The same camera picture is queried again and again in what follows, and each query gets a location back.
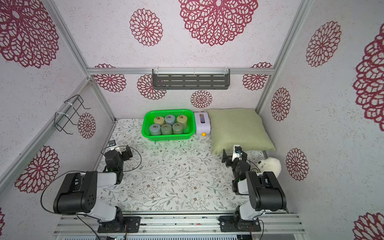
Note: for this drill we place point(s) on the green canister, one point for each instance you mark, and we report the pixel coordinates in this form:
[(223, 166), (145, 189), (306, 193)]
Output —
[(178, 128), (166, 129)]

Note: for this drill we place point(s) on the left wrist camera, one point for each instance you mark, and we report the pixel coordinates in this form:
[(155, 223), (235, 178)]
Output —
[(112, 144)]

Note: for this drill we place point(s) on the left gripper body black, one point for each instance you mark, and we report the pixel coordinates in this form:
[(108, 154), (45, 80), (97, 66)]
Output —
[(126, 151)]

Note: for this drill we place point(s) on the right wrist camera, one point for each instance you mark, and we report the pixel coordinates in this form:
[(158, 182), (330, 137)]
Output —
[(237, 152)]

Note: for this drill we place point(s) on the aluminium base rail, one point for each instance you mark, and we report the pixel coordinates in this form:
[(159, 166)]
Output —
[(184, 224)]

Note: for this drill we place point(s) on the yellow canister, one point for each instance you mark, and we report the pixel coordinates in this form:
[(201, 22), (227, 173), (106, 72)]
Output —
[(159, 120), (183, 119)]

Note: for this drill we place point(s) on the lavender tissue box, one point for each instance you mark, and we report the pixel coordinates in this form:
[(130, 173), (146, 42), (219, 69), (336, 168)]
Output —
[(203, 124)]

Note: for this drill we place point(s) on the blue-grey canister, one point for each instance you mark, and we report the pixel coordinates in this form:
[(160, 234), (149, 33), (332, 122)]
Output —
[(155, 130)]

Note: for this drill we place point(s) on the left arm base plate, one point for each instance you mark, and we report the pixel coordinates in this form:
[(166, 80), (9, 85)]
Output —
[(124, 225)]

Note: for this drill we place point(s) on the grey wall shelf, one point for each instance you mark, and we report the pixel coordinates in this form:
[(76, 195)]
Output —
[(191, 81)]

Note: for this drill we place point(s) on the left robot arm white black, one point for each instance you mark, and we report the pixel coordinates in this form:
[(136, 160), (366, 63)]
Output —
[(78, 193)]

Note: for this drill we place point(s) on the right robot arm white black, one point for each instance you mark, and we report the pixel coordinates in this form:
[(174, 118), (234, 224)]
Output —
[(259, 182)]

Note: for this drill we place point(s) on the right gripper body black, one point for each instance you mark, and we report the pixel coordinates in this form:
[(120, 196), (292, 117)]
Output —
[(227, 159)]

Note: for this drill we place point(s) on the blue canister back middle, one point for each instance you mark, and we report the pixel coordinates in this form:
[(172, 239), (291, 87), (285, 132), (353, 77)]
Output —
[(170, 119)]

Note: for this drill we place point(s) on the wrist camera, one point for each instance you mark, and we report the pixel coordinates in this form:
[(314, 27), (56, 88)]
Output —
[(237, 152), (112, 144)]

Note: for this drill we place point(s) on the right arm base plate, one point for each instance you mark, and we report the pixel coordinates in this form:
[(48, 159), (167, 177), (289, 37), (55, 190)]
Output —
[(236, 224)]

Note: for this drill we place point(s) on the black wire wall rack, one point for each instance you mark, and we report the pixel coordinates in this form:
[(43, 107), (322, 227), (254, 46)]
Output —
[(62, 119)]

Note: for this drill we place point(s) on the green plastic basket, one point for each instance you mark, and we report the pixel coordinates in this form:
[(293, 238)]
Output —
[(149, 120)]

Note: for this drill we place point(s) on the green pillow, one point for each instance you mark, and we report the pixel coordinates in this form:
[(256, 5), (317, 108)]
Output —
[(238, 126)]

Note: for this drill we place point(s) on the white plush bear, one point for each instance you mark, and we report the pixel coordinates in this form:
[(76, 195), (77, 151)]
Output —
[(270, 165)]

